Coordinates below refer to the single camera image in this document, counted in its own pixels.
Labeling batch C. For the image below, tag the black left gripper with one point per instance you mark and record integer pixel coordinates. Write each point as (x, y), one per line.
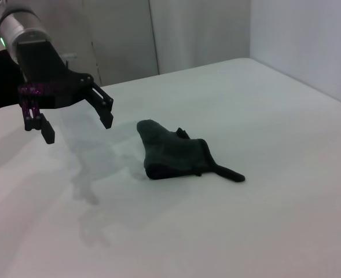
(45, 72)

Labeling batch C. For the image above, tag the dark blue rag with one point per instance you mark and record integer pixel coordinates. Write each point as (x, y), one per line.
(173, 153)

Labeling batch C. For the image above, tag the grey cabinet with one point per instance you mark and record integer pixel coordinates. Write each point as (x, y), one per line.
(124, 37)

